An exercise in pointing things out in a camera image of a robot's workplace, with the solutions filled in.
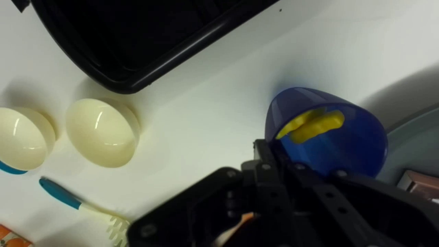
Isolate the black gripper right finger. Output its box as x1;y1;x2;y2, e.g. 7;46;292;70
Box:
274;149;439;247

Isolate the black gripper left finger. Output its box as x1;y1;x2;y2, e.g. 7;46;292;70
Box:
126;139;293;247

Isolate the blue bowl with banana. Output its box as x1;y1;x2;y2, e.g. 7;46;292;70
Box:
263;85;391;180

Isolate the yellow toy food piece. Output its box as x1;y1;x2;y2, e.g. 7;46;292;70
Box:
274;107;347;147

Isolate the cream plastic bowl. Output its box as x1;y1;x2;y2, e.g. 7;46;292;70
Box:
64;96;140;171

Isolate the cream teal bowl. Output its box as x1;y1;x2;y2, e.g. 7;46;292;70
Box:
0;106;57;177

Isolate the teal cream pasta fork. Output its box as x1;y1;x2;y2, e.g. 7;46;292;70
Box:
37;175;133;247

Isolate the black tray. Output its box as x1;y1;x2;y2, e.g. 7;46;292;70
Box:
12;0;281;96

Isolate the orange juice carton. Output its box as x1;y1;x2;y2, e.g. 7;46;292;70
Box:
0;223;34;247

